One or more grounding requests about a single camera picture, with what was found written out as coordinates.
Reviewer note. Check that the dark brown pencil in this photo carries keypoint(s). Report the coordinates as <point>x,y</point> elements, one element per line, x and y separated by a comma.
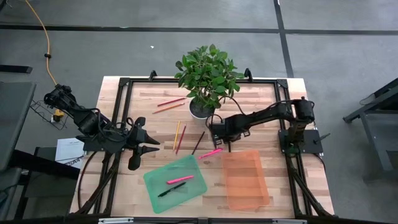
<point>198,142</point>

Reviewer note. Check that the pink pen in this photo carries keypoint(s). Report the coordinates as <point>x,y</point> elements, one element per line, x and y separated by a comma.
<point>211,153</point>
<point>180,179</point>

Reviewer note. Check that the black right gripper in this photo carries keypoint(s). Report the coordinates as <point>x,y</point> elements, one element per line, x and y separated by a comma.
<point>236,127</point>

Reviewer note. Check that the orange translucent plastic tray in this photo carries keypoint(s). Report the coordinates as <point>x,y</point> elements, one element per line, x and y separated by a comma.
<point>245,180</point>

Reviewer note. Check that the black table clamp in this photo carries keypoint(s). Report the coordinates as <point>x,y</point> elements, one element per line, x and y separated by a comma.
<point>248,74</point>
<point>152,75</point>

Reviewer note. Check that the black flat floor bar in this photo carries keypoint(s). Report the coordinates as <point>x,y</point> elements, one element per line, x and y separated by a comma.
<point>15,69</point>

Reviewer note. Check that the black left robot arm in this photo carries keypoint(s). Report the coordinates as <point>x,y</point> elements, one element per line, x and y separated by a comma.
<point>84,118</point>

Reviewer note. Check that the black pen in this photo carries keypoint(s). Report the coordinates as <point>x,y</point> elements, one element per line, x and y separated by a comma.
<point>171,189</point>

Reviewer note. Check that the green potted plant white pot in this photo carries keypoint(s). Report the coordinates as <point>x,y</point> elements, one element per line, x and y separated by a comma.
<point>208,74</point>

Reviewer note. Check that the black metal table frame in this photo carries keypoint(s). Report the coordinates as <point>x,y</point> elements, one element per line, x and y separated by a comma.
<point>261,81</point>

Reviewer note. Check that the white paper sheet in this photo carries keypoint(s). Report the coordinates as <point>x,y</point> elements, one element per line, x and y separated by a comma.
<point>66,151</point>

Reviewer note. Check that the silver metal bracket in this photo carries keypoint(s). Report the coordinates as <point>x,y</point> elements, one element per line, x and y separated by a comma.
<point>289,221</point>
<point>115,221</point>

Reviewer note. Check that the red pencil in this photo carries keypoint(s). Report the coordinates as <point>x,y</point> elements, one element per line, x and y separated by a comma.
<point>171,101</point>
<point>181,139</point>

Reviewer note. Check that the orange pencil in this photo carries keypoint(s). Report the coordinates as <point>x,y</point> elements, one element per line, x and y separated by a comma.
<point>168,108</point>

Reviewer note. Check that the grey desk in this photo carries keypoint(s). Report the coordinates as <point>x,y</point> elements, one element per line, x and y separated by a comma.
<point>15,118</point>

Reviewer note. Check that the yellow pencil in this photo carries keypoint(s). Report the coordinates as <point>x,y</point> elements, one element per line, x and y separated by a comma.
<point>177,135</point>

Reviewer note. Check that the dark grey desk frame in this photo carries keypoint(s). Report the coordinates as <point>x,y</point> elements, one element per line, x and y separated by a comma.
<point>374,140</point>

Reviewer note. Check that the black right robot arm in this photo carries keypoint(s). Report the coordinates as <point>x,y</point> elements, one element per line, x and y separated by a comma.
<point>264,116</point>

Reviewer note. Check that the green translucent plastic tray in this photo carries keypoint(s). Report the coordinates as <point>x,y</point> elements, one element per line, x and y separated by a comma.
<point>186,199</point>

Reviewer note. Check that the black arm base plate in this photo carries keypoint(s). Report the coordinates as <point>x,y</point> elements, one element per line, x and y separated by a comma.
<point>93,146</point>
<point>315,147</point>

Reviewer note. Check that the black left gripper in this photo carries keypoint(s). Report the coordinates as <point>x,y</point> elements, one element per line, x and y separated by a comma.
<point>136,138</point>

